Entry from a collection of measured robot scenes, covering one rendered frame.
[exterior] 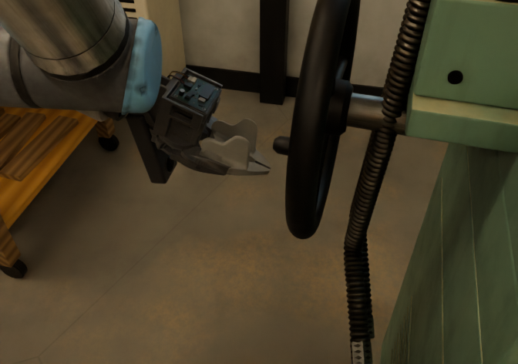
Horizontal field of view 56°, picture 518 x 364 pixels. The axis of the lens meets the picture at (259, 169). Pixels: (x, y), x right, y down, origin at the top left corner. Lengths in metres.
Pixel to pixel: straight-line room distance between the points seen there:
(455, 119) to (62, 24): 0.32
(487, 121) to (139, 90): 0.30
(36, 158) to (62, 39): 1.16
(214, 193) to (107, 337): 0.56
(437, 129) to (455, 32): 0.08
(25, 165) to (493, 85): 1.30
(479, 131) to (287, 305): 0.95
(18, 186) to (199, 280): 0.56
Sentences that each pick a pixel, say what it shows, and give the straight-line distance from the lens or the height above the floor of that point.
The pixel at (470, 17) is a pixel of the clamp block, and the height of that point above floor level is 0.95.
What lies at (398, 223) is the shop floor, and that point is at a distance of 1.55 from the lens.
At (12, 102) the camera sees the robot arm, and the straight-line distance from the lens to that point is 0.53.
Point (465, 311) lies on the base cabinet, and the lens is 0.55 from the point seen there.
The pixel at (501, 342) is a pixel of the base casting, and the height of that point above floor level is 0.76.
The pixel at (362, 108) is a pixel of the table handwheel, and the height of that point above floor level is 0.82.
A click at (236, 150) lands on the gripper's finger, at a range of 0.59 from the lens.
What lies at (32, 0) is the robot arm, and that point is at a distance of 0.37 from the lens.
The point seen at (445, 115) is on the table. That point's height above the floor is 0.87.
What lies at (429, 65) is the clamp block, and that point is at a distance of 0.44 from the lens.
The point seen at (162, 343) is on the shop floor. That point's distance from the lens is 1.28.
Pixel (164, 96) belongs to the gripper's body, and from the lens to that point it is 0.57.
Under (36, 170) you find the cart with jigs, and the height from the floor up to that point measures 0.18.
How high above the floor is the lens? 1.11
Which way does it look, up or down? 42 degrees down
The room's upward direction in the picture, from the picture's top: straight up
